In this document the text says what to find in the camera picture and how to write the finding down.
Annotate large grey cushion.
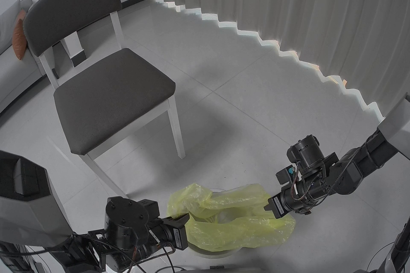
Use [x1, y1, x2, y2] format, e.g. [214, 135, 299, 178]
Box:
[0, 0, 22, 55]

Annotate white curtain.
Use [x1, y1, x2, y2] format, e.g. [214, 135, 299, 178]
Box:
[150, 0, 410, 126]

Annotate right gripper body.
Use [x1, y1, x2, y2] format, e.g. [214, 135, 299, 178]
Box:
[267, 184, 313, 218]

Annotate yellow plastic bag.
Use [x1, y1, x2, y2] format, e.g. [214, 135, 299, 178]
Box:
[167, 183, 296, 252]

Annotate grey sofa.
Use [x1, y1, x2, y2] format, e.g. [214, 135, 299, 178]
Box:
[0, 0, 49, 115]

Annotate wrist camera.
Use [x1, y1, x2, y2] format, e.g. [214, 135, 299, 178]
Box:
[276, 167, 293, 185]
[138, 199, 160, 220]

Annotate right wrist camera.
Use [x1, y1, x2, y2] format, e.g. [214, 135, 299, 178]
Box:
[276, 167, 293, 185]

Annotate dark grey white-legged chair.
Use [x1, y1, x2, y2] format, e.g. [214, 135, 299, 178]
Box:
[22, 0, 186, 199]

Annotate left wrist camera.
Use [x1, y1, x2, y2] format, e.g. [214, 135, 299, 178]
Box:
[138, 199, 160, 220]

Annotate black cable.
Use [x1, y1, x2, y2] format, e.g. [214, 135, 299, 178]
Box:
[128, 243, 180, 273]
[365, 240, 398, 273]

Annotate white trash bin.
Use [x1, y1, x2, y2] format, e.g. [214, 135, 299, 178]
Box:
[187, 189, 241, 258]

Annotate orange cushion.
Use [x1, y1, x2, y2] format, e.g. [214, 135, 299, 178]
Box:
[13, 9, 27, 60]

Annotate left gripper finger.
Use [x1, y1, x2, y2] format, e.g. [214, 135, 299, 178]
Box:
[165, 214, 190, 227]

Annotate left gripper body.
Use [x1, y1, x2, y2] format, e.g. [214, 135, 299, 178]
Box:
[151, 222, 189, 251]

